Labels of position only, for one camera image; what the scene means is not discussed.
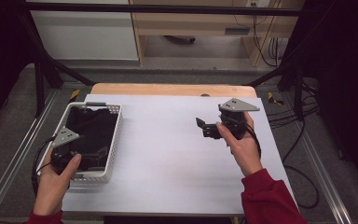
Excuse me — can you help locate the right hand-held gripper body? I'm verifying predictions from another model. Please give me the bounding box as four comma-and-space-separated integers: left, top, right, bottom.
217, 97, 261, 142

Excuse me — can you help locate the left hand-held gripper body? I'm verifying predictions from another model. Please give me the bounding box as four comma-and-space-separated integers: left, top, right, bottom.
49, 125, 90, 175

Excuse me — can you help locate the white perforated plastic basket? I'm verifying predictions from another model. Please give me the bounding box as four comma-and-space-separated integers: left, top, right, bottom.
36, 101, 124, 185

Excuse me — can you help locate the black cloth garment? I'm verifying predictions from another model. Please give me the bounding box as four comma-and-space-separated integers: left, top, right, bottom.
65, 105, 119, 157

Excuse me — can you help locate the person's right hand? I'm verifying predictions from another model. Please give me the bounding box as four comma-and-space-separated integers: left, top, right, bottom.
215, 111, 264, 177

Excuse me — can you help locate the person's left hand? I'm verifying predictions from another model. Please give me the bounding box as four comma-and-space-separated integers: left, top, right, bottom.
32, 152, 83, 217

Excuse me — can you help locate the black metal stand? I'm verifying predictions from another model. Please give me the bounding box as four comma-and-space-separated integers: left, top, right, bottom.
21, 8, 98, 119
247, 60, 306, 121

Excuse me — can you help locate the beige wooden desk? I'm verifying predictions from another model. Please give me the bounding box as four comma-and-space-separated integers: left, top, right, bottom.
129, 0, 306, 68

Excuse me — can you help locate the white cabinet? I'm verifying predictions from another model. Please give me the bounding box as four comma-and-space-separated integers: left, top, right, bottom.
29, 10, 140, 62

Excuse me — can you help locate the black curtain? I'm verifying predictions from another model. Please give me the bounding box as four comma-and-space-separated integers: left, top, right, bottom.
0, 0, 33, 139
292, 0, 358, 189

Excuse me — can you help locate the black metal crossbar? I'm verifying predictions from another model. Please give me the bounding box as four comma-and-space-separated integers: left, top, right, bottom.
24, 1, 319, 17

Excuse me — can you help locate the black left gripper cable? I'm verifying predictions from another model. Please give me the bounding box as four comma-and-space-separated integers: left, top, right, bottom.
31, 135, 59, 198

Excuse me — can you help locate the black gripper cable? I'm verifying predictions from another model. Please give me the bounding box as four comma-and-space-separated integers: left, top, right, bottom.
31, 135, 59, 198
223, 116, 263, 161

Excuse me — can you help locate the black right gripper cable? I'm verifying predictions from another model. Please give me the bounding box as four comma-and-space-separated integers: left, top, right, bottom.
223, 116, 263, 161

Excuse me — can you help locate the aluminium floor rail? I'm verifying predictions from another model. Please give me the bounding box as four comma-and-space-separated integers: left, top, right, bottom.
0, 89, 59, 224
279, 92, 354, 224

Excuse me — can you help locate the black hanging desk cable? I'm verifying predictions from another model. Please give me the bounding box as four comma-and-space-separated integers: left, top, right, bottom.
252, 13, 282, 68

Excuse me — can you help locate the grey desk drawer handle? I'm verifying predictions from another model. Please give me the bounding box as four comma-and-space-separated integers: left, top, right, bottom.
225, 27, 252, 35

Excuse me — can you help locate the black floor cable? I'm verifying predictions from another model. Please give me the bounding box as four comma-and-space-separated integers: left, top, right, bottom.
280, 117, 321, 210

